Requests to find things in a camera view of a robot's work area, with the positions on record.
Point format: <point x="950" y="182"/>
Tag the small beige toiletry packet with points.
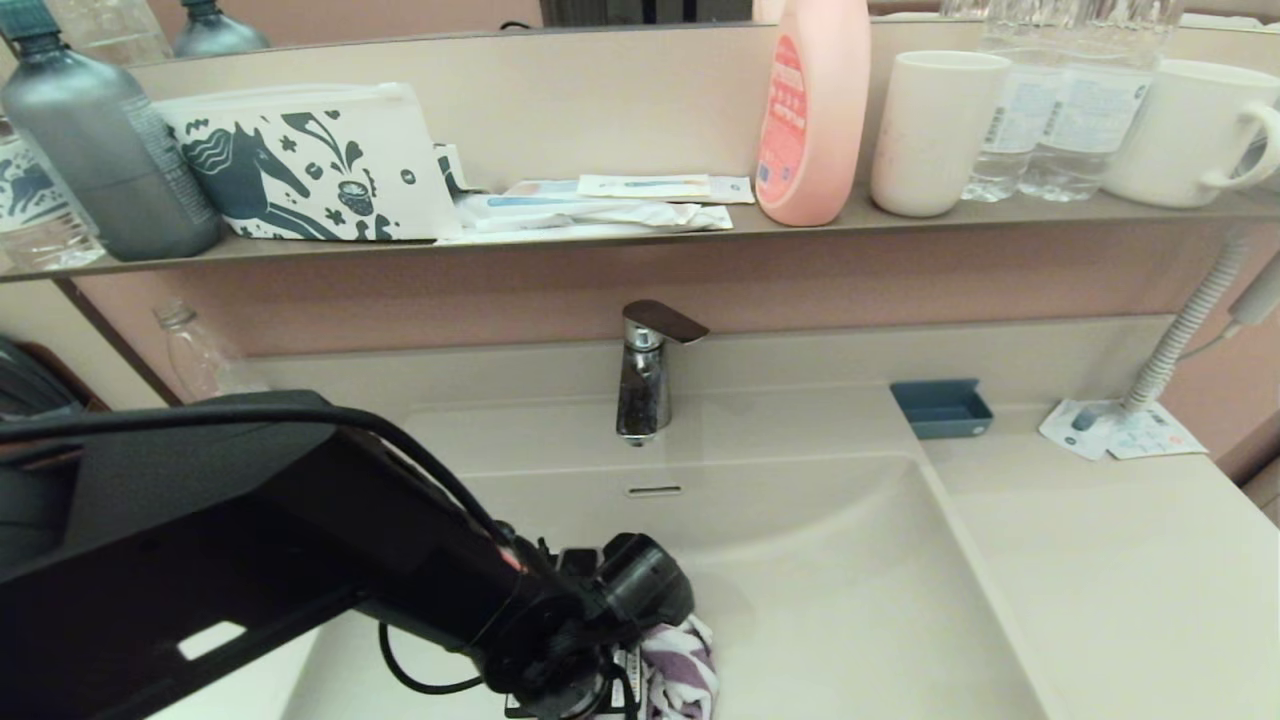
<point x="647" y="186"/>

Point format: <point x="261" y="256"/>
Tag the white printed paper leaflet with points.
<point x="1160" y="435"/>

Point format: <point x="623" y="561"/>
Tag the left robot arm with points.
<point x="250" y="540"/>

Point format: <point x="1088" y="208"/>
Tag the purple white striped towel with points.
<point x="685" y="670"/>

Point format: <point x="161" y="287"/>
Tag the brown wall shelf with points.
<point x="1050" y="212"/>

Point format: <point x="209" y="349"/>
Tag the grey bottle with teal cap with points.
<point x="105" y="160"/>

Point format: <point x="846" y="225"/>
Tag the crumpled white toiletry packet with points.
<point x="600" y="212"/>

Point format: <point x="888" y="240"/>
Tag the dark grey item in holder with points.
<point x="30" y="385"/>

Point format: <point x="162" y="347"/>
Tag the pink lotion bottle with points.
<point x="818" y="130"/>

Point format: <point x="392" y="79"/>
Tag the capless clear plastic bottle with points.
<point x="195" y="355"/>

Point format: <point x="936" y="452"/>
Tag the beige rectangular sink basin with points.
<point x="850" y="600"/>

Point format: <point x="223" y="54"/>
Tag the small white blue printed packet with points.
<point x="455" y="168"/>

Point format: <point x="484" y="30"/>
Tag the blue soap tray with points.
<point x="942" y="412"/>

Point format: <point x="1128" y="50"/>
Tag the white pouch with blue horse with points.
<point x="300" y="168"/>

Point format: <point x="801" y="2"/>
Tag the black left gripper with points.
<point x="575" y="690"/>

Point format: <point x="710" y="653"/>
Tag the flat white toiletry packet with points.
<point x="560" y="235"/>

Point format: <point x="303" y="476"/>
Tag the grey white hair dryer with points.
<point x="1262" y="290"/>

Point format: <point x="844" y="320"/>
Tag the wall mirror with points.
<point x="300" y="20"/>

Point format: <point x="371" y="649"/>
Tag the brown hanging holder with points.
<point x="85" y="385"/>

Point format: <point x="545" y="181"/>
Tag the clear plastic water bottle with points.
<point x="40" y="232"/>
<point x="1093" y="120"/>
<point x="1003" y="130"/>

